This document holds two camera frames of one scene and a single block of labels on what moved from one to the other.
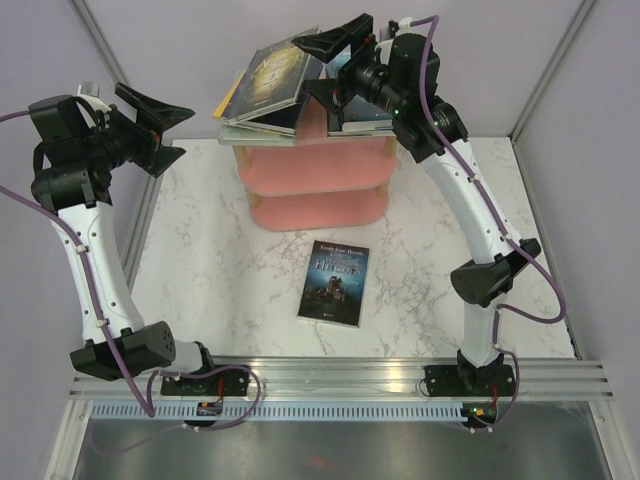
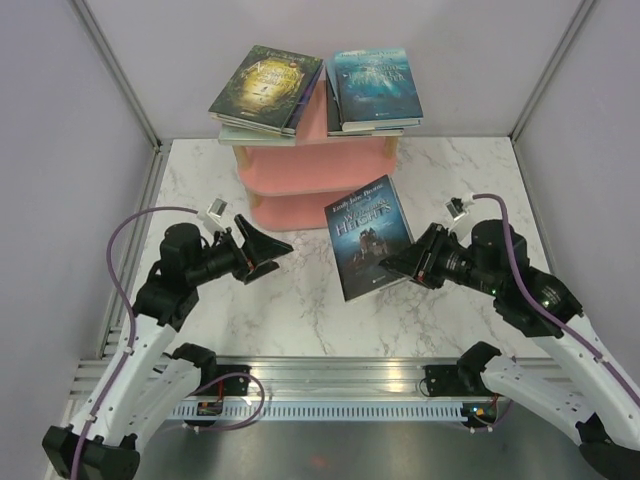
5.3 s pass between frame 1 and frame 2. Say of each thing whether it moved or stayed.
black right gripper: moved
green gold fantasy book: moved
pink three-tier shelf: stayed
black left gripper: moved
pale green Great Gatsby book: stayed
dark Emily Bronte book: moved
